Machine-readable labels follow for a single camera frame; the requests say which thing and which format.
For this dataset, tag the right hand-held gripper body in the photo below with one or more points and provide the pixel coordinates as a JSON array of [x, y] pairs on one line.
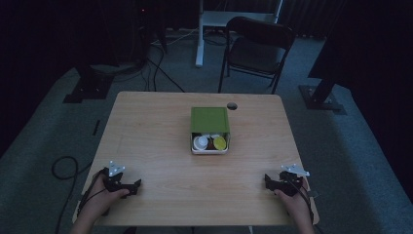
[[289, 185]]

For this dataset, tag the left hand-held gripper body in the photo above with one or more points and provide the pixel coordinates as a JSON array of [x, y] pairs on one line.
[[113, 182]]

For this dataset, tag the white box of paint jars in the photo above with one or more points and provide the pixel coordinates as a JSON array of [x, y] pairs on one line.
[[209, 151]]

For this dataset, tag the green box lid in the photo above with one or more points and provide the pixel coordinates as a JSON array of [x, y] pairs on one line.
[[209, 119]]

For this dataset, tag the person's right hand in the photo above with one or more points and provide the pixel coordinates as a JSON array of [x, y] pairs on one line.
[[297, 204]]

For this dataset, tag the person's left hand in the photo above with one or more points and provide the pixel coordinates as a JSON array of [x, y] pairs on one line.
[[102, 200]]

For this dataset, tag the grey tape piece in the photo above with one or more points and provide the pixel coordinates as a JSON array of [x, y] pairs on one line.
[[312, 194]]

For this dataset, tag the black floor tape strip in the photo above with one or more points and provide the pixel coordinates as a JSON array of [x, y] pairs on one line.
[[96, 127]]

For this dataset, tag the yellow lid coffee capsule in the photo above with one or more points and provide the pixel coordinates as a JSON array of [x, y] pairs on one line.
[[219, 143]]

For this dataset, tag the brown coffee capsule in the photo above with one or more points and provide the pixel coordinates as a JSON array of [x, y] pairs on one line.
[[211, 144]]

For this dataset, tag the white coffee capsule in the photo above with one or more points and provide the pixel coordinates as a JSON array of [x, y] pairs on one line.
[[200, 143], [215, 135]]

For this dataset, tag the round table grommet hole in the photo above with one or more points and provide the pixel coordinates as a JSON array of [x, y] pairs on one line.
[[232, 106]]

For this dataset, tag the black stand base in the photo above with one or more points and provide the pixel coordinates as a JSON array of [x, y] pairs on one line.
[[89, 87], [319, 97]]

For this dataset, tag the black folding chair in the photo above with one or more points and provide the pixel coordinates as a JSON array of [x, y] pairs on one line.
[[258, 53]]

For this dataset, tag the dark curtain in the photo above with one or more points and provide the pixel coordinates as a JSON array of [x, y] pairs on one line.
[[373, 42]]

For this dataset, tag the white desk frame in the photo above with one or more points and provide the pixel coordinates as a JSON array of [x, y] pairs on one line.
[[207, 19]]

